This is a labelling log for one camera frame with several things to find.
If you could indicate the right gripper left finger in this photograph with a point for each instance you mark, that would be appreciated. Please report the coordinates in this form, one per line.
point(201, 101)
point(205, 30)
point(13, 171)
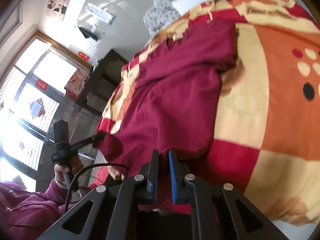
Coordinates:
point(107, 212)

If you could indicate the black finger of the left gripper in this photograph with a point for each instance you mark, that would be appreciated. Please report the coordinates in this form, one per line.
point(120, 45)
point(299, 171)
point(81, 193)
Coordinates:
point(90, 140)

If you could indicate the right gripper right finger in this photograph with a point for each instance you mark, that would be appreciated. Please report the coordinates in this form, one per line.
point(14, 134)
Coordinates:
point(217, 212)

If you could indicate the maroon red garment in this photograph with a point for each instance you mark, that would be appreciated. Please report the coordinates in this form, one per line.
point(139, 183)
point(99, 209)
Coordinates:
point(174, 103)

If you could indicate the person's left hand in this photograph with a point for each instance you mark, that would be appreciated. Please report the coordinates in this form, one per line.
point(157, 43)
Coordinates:
point(61, 170)

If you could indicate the window with red decorations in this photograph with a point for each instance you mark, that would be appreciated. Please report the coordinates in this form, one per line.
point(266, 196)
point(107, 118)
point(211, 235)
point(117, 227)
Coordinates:
point(40, 87)

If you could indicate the dark wooden cabinet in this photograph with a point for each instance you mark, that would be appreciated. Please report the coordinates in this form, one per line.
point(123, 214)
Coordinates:
point(102, 81)

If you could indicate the orange red patterned blanket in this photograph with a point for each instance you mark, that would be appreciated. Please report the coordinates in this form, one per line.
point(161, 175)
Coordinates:
point(266, 131)

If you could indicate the floral grey quilt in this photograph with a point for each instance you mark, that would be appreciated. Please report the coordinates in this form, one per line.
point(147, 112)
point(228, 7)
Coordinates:
point(159, 16)

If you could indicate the white wall poster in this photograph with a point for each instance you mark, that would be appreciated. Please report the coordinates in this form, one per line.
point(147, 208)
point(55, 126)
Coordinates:
point(100, 14)

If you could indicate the framed wall photo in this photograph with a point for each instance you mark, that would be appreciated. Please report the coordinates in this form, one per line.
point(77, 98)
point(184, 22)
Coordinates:
point(57, 8)

